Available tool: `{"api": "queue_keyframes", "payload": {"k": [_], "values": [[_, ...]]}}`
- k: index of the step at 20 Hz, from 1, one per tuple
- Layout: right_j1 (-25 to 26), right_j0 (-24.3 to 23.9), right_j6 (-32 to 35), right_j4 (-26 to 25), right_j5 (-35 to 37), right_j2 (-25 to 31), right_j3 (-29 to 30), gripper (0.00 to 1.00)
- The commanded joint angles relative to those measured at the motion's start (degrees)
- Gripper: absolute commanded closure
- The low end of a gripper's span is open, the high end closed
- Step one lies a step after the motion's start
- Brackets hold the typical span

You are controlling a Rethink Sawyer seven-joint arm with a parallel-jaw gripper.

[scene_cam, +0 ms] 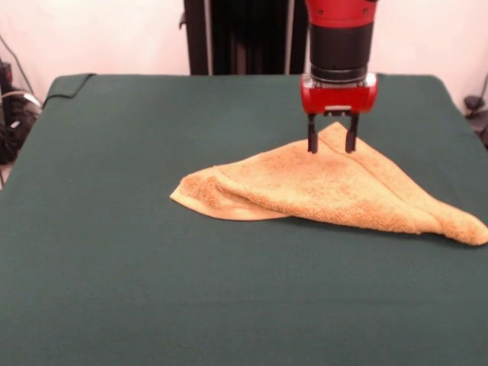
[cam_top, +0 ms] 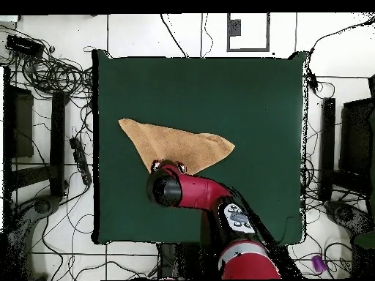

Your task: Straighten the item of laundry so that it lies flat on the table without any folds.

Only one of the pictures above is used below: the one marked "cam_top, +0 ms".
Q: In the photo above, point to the tan terry towel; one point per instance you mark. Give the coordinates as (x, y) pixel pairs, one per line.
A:
(175, 143)

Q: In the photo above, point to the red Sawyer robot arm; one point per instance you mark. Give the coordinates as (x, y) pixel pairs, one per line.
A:
(199, 190)

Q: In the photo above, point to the black flat panel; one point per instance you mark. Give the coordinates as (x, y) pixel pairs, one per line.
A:
(356, 137)
(22, 126)

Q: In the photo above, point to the long black power strip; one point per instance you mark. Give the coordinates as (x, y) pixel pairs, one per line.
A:
(80, 159)

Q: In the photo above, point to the dark green table cloth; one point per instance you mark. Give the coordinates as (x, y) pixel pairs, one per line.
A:
(234, 93)

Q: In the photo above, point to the grey stand base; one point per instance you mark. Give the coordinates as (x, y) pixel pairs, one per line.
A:
(44, 205)
(342, 213)

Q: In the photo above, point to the black box device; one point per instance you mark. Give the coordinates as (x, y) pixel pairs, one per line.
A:
(25, 46)

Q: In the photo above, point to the purple small object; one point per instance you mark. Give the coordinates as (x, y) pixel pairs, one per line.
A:
(318, 263)

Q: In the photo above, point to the dark green round pad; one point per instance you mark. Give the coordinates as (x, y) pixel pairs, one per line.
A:
(364, 240)

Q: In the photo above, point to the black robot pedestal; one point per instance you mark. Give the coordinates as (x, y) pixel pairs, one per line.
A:
(181, 260)

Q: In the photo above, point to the black upright post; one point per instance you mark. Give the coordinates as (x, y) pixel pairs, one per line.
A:
(57, 140)
(327, 140)

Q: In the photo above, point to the grey rectangular frame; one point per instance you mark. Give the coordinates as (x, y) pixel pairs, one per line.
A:
(247, 50)

